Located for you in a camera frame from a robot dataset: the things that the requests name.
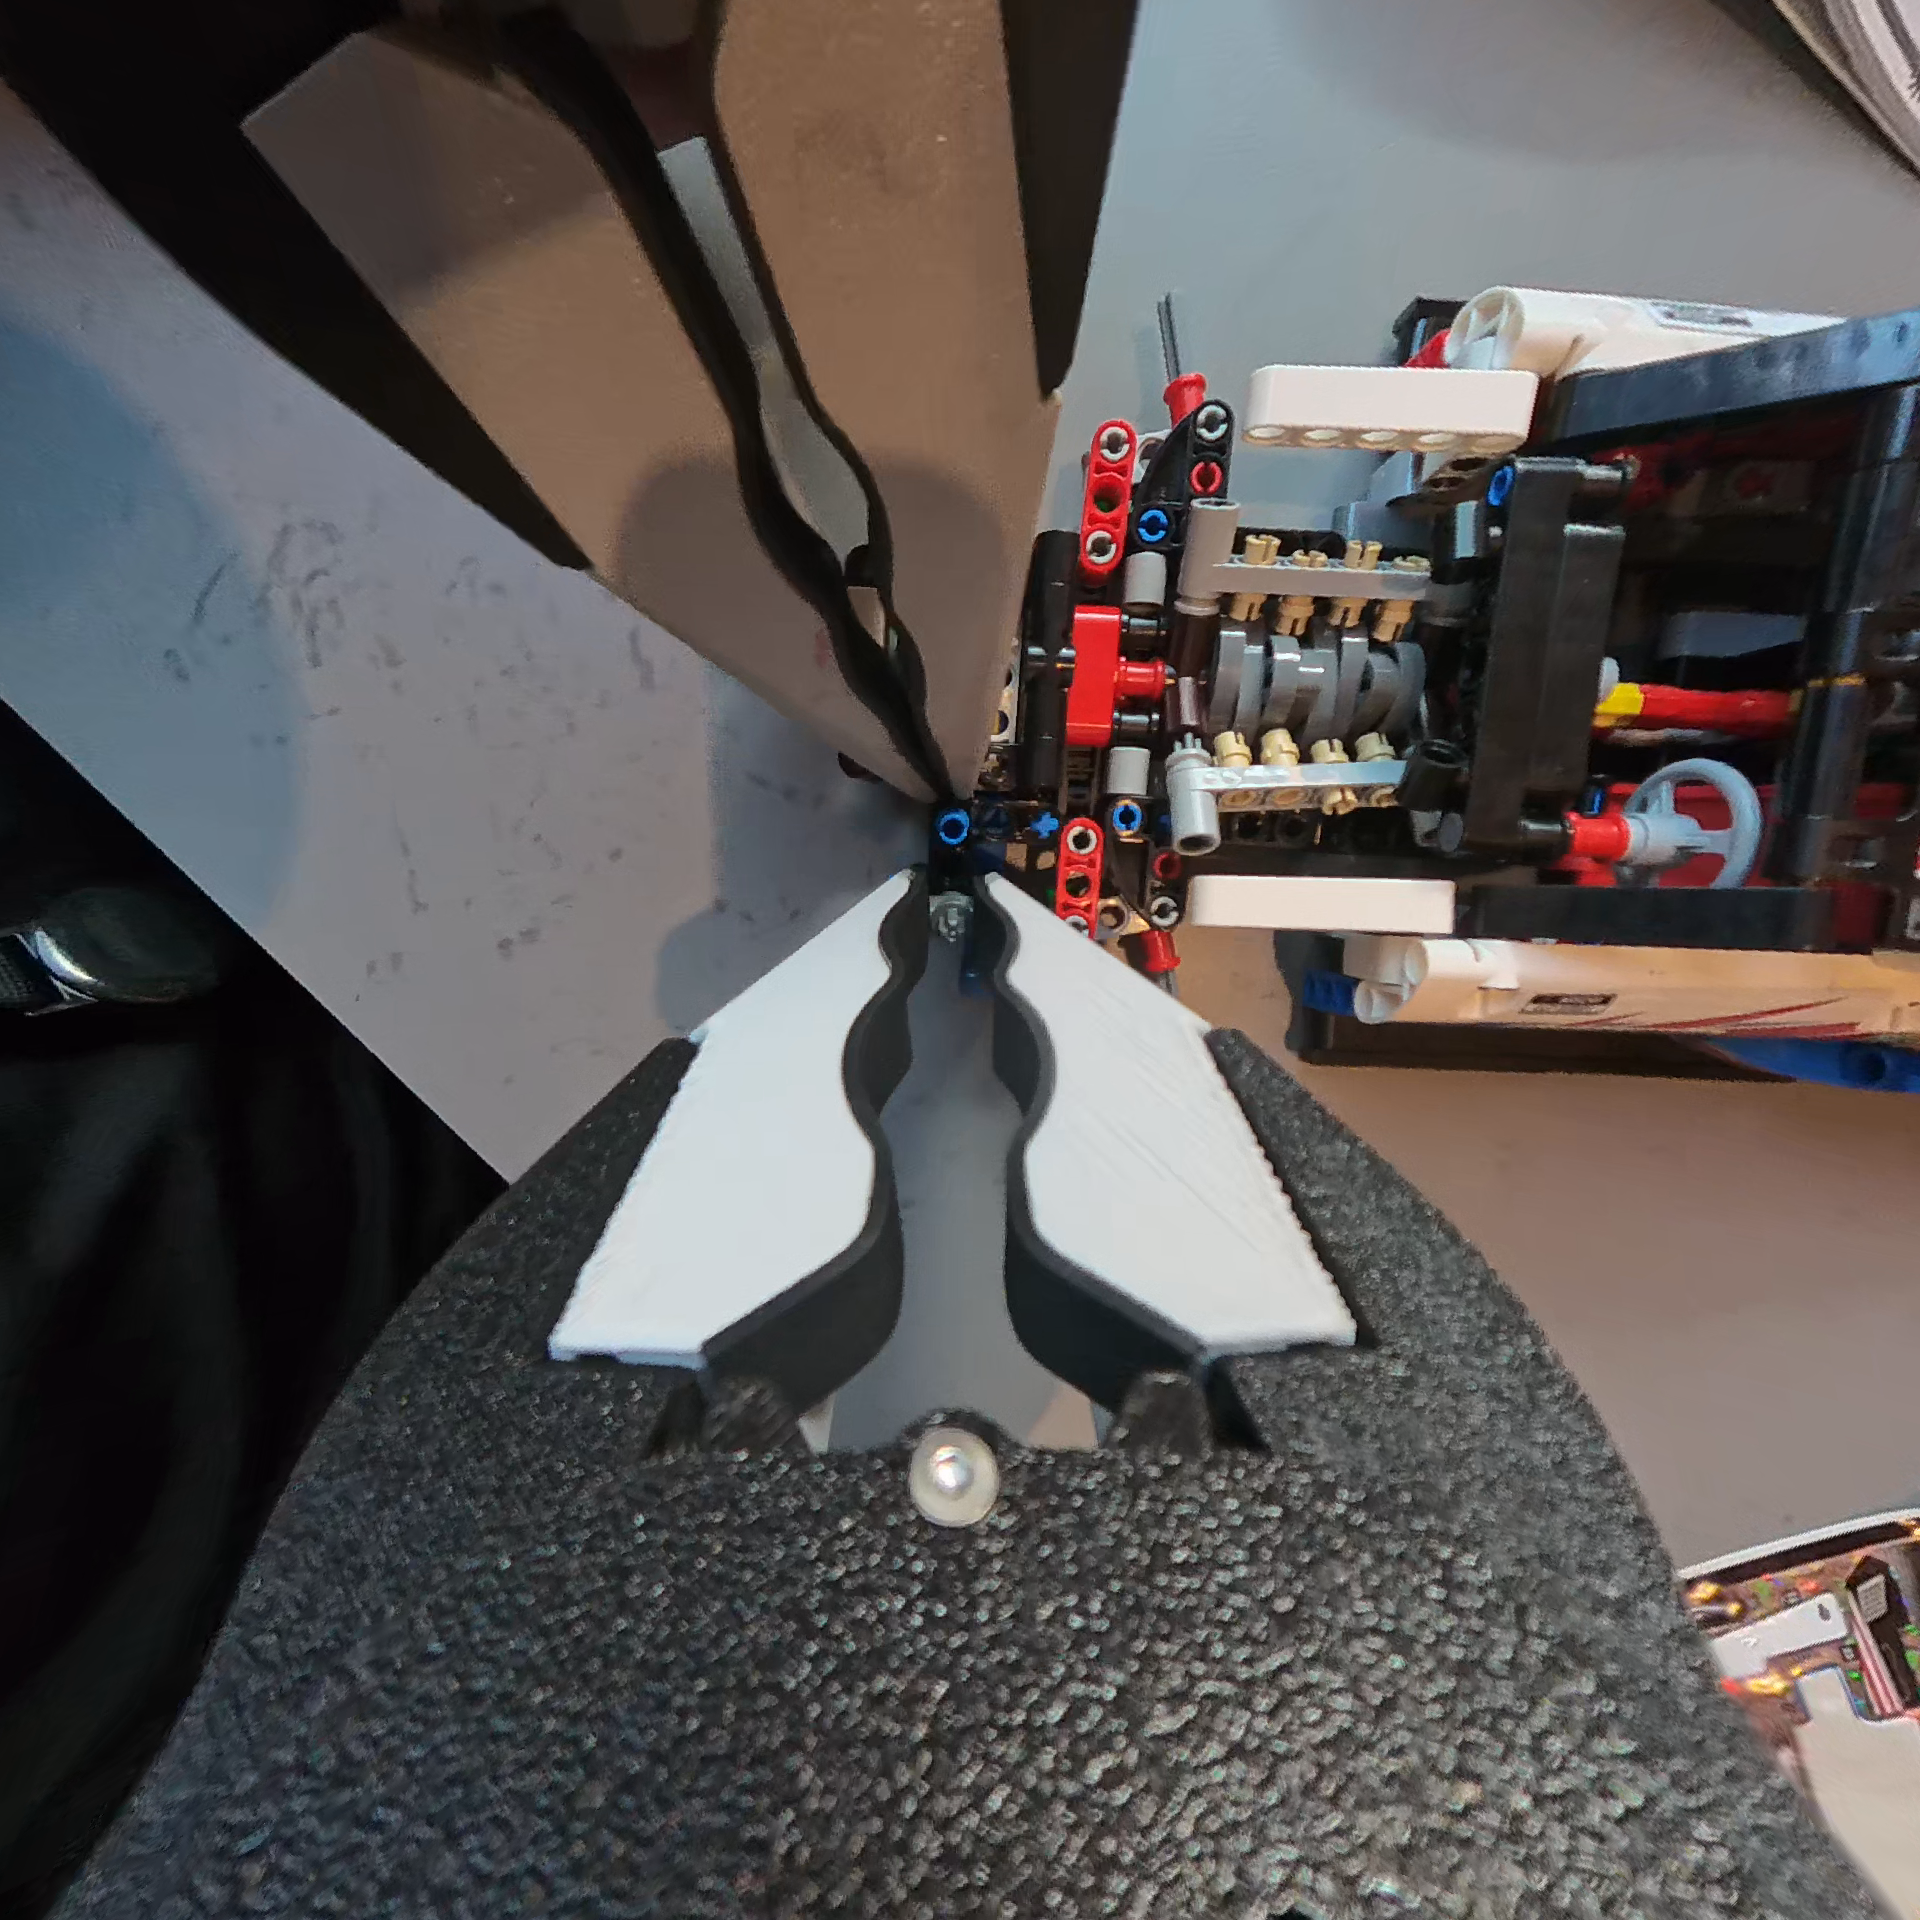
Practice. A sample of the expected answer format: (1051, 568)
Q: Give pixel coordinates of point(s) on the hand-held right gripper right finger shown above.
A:
(1186, 1184)

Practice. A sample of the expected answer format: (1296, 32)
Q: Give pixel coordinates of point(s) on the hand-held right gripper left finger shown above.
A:
(720, 1184)

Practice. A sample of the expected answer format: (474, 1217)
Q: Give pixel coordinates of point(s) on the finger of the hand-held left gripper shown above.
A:
(494, 300)
(885, 225)

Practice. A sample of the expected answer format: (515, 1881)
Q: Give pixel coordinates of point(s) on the black connector with blue pin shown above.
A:
(950, 857)

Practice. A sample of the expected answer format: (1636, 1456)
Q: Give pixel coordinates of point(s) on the toy brick race car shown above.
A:
(1501, 675)

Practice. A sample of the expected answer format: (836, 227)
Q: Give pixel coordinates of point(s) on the grey desk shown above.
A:
(375, 750)

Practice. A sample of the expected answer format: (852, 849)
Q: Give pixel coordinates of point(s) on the person's black clothing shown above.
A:
(182, 1348)

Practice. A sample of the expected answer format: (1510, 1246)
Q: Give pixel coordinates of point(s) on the open building instruction book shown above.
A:
(1876, 60)

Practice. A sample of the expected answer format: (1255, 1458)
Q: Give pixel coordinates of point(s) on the holographic sticker sheet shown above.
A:
(1862, 1769)

